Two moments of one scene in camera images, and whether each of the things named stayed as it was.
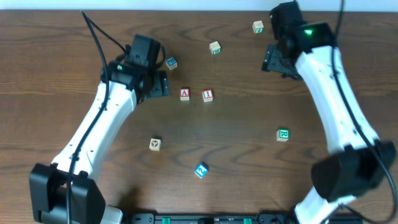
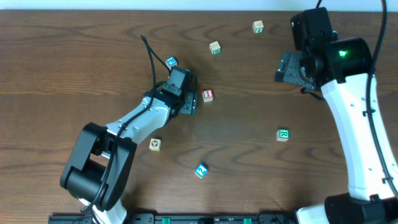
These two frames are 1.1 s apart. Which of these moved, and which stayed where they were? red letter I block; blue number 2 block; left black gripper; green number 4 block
Moved: left black gripper
Stayed: green number 4 block; blue number 2 block; red letter I block
